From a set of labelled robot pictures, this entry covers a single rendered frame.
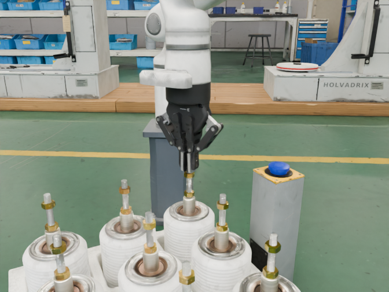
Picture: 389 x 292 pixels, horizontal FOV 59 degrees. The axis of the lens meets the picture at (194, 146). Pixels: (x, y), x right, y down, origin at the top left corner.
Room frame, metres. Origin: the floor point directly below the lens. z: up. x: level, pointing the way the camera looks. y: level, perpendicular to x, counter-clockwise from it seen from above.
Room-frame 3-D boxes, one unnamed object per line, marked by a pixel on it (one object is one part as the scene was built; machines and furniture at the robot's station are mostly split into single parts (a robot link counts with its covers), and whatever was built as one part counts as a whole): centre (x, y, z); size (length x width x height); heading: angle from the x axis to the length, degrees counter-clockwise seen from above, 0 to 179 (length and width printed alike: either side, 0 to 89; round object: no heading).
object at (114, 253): (0.52, 0.12, 0.16); 0.10 x 0.10 x 0.18
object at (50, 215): (0.46, 0.22, 0.30); 0.01 x 0.01 x 0.08
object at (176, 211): (0.57, 0.01, 0.25); 0.08 x 0.08 x 0.01
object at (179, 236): (0.57, 0.01, 0.16); 0.10 x 0.10 x 0.18
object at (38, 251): (0.46, 0.22, 0.25); 0.08 x 0.08 x 0.01
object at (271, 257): (0.36, -0.10, 0.30); 0.01 x 0.01 x 0.08
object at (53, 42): (5.48, 2.02, 0.36); 0.50 x 0.38 x 0.21; 175
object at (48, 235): (0.46, 0.22, 0.26); 0.02 x 0.02 x 0.03
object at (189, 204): (0.57, 0.01, 0.26); 0.02 x 0.02 x 0.03
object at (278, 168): (0.61, -0.16, 0.32); 0.04 x 0.04 x 0.02
